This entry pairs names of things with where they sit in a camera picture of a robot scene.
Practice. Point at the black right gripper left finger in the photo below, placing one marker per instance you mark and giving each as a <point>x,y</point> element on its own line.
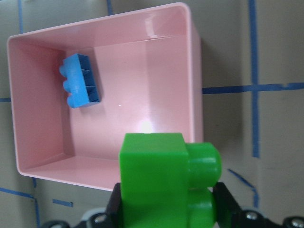
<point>108,217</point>

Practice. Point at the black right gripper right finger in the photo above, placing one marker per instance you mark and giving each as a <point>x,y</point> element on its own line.
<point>230,215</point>

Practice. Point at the green toy block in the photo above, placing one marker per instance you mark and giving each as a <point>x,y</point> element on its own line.
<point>165,182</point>

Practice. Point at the blue toy block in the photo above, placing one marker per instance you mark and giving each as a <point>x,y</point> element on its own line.
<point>79,81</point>

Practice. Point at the pink plastic box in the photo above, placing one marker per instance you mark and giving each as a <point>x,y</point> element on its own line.
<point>147,67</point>

